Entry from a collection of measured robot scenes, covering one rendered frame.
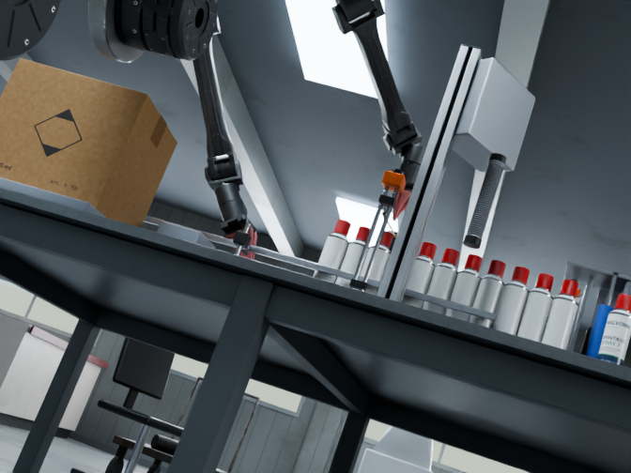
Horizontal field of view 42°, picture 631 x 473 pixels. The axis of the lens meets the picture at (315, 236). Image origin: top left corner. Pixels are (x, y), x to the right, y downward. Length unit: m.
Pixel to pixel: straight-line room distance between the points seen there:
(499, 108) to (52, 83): 0.95
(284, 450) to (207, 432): 8.53
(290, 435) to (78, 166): 8.39
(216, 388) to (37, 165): 0.62
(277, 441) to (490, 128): 8.35
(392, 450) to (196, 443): 7.12
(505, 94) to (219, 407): 0.93
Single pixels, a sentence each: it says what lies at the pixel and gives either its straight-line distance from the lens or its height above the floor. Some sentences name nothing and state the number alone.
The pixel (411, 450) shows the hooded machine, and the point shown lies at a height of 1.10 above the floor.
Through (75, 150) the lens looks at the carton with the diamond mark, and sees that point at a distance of 1.74.
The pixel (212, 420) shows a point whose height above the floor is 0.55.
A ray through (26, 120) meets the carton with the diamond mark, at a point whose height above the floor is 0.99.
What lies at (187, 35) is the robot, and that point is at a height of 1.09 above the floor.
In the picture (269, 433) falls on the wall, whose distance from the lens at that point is 9.99.
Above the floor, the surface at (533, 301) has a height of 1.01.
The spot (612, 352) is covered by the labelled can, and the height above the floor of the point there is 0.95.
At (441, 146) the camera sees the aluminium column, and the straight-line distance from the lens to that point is 1.79.
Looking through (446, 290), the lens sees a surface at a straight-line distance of 1.83.
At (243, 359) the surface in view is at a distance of 1.42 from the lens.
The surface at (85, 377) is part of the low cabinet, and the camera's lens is 9.92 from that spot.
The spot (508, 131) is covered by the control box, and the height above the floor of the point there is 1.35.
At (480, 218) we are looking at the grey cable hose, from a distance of 1.77.
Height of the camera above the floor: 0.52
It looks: 15 degrees up
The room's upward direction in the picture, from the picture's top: 20 degrees clockwise
